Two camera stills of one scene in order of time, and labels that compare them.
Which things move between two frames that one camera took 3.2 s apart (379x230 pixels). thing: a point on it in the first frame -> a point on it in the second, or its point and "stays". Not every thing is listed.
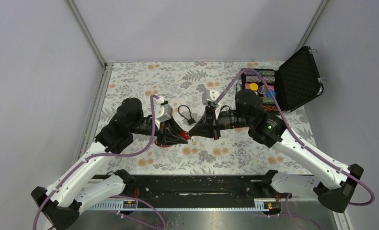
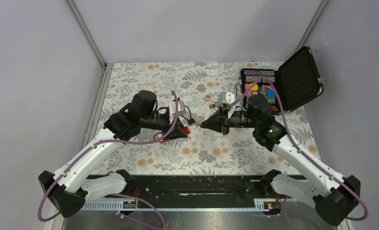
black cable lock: (191, 120) stays
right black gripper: (208, 126) -> (216, 121)
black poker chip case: (295, 82) stays
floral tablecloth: (181, 85) stays
